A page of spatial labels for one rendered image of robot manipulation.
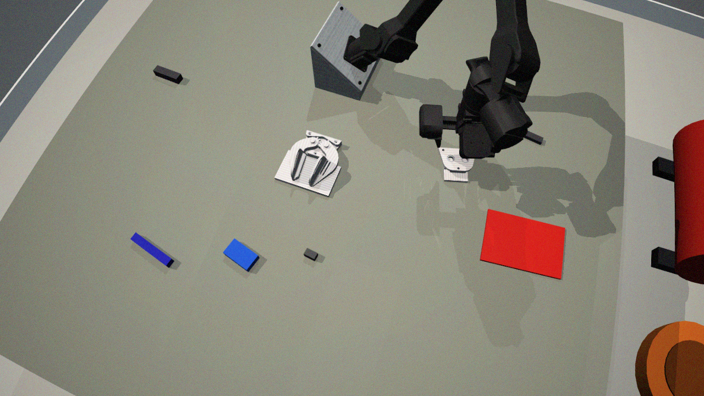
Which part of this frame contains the red flat plate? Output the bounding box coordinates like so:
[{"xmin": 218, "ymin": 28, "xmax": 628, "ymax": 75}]
[{"xmin": 480, "ymin": 210, "xmax": 565, "ymax": 279}]

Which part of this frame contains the blue rectangular bar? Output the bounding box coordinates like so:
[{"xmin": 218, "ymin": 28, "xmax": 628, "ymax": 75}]
[{"xmin": 131, "ymin": 233, "xmax": 174, "ymax": 268}]

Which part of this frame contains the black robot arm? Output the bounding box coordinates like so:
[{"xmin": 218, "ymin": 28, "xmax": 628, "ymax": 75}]
[{"xmin": 343, "ymin": 0, "xmax": 541, "ymax": 159}]

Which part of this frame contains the blue rectangular block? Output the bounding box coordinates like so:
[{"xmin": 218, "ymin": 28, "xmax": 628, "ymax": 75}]
[{"xmin": 223, "ymin": 239, "xmax": 259, "ymax": 272}]

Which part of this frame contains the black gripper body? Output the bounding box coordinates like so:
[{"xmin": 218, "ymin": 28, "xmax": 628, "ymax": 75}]
[{"xmin": 419, "ymin": 97, "xmax": 481, "ymax": 139}]

